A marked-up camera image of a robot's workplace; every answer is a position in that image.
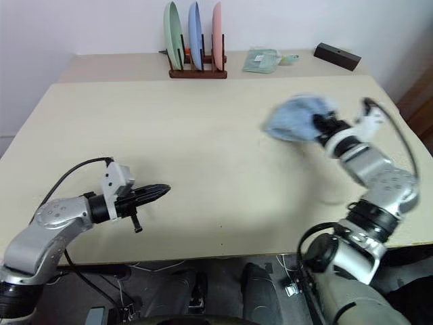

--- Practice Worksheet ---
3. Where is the brown wooden furniture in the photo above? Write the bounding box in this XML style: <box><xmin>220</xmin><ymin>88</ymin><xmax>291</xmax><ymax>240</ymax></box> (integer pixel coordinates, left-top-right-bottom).
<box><xmin>394</xmin><ymin>72</ymin><xmax>433</xmax><ymax>145</ymax></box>

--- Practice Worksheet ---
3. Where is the blue cloth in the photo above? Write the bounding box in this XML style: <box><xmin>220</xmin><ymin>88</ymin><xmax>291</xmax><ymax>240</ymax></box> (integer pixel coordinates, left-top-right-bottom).
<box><xmin>260</xmin><ymin>94</ymin><xmax>340</xmax><ymax>144</ymax></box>

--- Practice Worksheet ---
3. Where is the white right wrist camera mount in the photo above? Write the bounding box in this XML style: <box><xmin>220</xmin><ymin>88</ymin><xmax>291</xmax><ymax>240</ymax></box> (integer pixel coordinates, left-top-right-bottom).
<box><xmin>323</xmin><ymin>104</ymin><xmax>387</xmax><ymax>150</ymax></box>

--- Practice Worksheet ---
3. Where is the green plate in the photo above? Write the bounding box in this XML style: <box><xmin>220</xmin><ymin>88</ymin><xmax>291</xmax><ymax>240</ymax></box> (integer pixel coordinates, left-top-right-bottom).
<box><xmin>163</xmin><ymin>1</ymin><xmax>185</xmax><ymax>71</ymax></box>

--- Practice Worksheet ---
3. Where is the green packaged cloth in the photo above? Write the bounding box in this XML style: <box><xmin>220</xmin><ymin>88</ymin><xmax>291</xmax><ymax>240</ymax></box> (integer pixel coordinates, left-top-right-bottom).
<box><xmin>242</xmin><ymin>47</ymin><xmax>282</xmax><ymax>74</ymax></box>

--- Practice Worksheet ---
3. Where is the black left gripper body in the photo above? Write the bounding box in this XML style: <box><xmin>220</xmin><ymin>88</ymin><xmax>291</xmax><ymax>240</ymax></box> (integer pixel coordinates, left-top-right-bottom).
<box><xmin>113</xmin><ymin>188</ymin><xmax>145</xmax><ymax>236</ymax></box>

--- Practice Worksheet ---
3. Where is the black rectangular box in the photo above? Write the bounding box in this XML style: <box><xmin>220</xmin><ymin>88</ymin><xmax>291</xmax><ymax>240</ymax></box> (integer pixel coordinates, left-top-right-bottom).
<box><xmin>313</xmin><ymin>42</ymin><xmax>363</xmax><ymax>72</ymax></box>

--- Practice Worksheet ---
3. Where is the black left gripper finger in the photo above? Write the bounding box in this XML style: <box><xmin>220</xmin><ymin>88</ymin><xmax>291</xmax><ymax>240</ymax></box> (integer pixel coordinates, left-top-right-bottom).
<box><xmin>135</xmin><ymin>183</ymin><xmax>172</xmax><ymax>196</ymax></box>
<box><xmin>139</xmin><ymin>191</ymin><xmax>170</xmax><ymax>204</ymax></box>

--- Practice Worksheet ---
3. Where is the blue plate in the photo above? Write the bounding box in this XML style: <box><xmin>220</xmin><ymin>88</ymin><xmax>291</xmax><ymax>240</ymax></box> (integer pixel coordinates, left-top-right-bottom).
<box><xmin>187</xmin><ymin>1</ymin><xmax>205</xmax><ymax>71</ymax></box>

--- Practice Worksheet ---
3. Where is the brown wooden plate rack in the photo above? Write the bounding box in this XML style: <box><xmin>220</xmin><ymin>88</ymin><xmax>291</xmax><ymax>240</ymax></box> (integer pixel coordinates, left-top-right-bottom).
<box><xmin>158</xmin><ymin>32</ymin><xmax>229</xmax><ymax>80</ymax></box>

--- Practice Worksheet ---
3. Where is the pink plate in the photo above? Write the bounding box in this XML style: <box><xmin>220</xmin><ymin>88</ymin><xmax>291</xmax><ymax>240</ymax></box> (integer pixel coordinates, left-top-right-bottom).
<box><xmin>212</xmin><ymin>1</ymin><xmax>226</xmax><ymax>71</ymax></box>

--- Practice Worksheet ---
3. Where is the grey box under table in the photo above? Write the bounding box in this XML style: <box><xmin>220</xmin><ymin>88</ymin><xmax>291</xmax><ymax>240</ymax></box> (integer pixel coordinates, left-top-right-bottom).
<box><xmin>85</xmin><ymin>306</ymin><xmax>110</xmax><ymax>325</ymax></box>

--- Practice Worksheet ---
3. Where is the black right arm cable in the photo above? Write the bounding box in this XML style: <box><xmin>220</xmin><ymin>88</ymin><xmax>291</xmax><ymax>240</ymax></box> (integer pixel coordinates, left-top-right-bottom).
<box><xmin>359</xmin><ymin>97</ymin><xmax>422</xmax><ymax>186</ymax></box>

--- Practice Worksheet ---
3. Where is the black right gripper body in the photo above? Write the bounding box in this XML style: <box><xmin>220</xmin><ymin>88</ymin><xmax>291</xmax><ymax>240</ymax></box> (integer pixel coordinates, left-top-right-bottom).
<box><xmin>312</xmin><ymin>112</ymin><xmax>350</xmax><ymax>139</ymax></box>

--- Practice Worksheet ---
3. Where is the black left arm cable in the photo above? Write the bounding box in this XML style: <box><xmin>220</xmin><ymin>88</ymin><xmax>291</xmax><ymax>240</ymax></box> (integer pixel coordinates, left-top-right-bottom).
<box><xmin>32</xmin><ymin>156</ymin><xmax>114</xmax><ymax>217</ymax></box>

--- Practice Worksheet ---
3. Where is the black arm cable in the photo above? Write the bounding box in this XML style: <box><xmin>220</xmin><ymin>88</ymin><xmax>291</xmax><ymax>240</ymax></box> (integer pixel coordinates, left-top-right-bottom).
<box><xmin>359</xmin><ymin>97</ymin><xmax>422</xmax><ymax>186</ymax></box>
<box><xmin>32</xmin><ymin>156</ymin><xmax>114</xmax><ymax>217</ymax></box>

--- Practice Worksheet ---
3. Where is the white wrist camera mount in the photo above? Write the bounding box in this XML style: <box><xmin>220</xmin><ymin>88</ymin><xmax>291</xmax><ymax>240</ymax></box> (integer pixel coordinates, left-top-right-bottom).
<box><xmin>323</xmin><ymin>104</ymin><xmax>387</xmax><ymax>150</ymax></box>
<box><xmin>99</xmin><ymin>161</ymin><xmax>135</xmax><ymax>221</ymax></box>

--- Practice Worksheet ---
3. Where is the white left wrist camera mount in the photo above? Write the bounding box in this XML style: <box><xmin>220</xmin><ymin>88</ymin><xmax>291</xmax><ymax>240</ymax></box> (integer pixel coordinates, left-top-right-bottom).
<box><xmin>99</xmin><ymin>161</ymin><xmax>135</xmax><ymax>221</ymax></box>

